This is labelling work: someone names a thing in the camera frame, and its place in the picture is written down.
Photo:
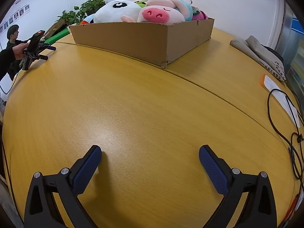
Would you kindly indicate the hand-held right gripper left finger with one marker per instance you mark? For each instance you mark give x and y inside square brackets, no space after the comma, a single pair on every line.
[86,171]

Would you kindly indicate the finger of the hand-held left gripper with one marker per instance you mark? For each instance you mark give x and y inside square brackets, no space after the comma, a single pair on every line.
[48,46]
[42,57]

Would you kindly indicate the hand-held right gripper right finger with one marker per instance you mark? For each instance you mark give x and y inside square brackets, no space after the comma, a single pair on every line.
[213,173]

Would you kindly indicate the brown cardboard box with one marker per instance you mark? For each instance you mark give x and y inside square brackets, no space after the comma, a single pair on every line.
[133,40]

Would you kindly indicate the light blue bear plush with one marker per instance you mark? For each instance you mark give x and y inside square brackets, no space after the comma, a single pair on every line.
[186,8]

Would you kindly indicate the person's left forearm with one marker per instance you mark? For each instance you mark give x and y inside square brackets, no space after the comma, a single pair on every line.
[6,60]

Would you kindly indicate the person's left hand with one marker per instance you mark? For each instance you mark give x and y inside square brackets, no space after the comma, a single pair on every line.
[19,51]

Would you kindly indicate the green rolled mat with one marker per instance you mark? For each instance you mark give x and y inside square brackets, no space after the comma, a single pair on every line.
[57,36]

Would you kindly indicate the flat brown carton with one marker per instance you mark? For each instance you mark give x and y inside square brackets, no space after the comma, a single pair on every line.
[55,28]

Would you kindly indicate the green potted plant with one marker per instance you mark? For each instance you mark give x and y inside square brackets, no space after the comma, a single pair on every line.
[69,16]
[92,4]

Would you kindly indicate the white plush toy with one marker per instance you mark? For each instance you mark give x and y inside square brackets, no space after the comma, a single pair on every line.
[114,10]

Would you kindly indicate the green plush toy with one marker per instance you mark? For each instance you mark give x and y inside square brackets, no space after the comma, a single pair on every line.
[142,4]

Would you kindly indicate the white paper with orange edge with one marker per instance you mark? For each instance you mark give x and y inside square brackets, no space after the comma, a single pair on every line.
[280,95]

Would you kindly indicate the large pink-snout pig plush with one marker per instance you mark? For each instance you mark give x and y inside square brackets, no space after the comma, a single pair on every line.
[156,14]

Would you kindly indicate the grey cloth bag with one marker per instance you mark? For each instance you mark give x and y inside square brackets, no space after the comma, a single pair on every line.
[256,49]

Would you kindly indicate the magenta pink plush toy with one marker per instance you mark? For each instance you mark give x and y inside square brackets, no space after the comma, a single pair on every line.
[200,16]

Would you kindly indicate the glass door with blue band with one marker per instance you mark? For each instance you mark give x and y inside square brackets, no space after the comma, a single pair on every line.
[293,35]

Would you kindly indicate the row of wall photos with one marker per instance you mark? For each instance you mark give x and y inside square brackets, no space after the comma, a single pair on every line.
[16,15]

